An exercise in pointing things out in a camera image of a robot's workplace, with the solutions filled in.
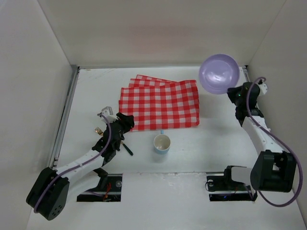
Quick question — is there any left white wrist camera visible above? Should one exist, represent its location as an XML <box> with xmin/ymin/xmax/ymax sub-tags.
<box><xmin>97</xmin><ymin>106</ymin><xmax>117</xmax><ymax>124</ymax></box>

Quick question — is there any lilac round plate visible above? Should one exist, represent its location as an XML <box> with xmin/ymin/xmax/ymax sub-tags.
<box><xmin>199</xmin><ymin>54</ymin><xmax>240</xmax><ymax>94</ymax></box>

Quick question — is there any aluminium table edge rail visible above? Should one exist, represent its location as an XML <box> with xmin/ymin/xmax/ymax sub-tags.
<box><xmin>242</xmin><ymin>65</ymin><xmax>264</xmax><ymax>115</ymax></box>

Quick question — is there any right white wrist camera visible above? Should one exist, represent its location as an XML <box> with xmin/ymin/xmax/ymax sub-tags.
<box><xmin>257</xmin><ymin>80</ymin><xmax>268</xmax><ymax>96</ymax></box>

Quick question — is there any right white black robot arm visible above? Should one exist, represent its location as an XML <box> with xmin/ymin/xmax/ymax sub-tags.
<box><xmin>227</xmin><ymin>82</ymin><xmax>296</xmax><ymax>193</ymax></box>

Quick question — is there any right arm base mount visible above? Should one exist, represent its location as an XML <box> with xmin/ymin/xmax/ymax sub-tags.
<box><xmin>205</xmin><ymin>166</ymin><xmax>258</xmax><ymax>202</ymax></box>

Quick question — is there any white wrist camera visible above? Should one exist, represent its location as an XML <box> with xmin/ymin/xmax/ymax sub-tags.
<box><xmin>257</xmin><ymin>80</ymin><xmax>268</xmax><ymax>96</ymax></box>
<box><xmin>97</xmin><ymin>106</ymin><xmax>117</xmax><ymax>124</ymax></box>

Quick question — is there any light blue mug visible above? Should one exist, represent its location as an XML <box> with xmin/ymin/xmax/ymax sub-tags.
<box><xmin>153</xmin><ymin>130</ymin><xmax>171</xmax><ymax>155</ymax></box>

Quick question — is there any gold knife teal handle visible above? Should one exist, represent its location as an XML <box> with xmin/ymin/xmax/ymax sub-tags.
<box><xmin>121</xmin><ymin>142</ymin><xmax>134</xmax><ymax>156</ymax></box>

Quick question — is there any gold fork teal handle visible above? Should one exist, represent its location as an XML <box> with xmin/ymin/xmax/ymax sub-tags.
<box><xmin>94</xmin><ymin>127</ymin><xmax>103</xmax><ymax>136</ymax></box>

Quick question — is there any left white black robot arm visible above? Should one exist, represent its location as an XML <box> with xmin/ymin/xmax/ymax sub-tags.
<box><xmin>26</xmin><ymin>106</ymin><xmax>135</xmax><ymax>220</ymax></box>

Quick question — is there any red white checkered cloth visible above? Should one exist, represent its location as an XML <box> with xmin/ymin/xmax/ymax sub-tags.
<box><xmin>119</xmin><ymin>75</ymin><xmax>200</xmax><ymax>131</ymax></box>

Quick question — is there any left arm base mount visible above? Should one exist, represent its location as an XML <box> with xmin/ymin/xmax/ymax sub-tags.
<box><xmin>76</xmin><ymin>168</ymin><xmax>123</xmax><ymax>202</ymax></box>

